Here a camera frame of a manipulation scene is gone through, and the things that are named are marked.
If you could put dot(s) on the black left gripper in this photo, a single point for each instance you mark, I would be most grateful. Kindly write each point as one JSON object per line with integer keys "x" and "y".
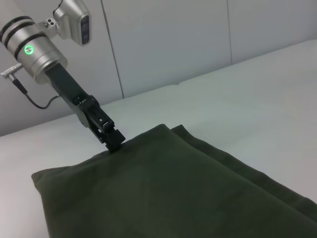
{"x": 64, "y": 84}

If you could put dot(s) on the dark green FREE shirt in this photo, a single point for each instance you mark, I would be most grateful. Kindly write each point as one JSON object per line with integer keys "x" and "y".
{"x": 173, "y": 193}

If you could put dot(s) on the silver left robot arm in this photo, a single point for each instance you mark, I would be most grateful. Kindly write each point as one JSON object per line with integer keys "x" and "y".
{"x": 37, "y": 54}

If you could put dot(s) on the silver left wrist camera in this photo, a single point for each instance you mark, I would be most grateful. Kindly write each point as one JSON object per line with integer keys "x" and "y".
{"x": 74, "y": 22}

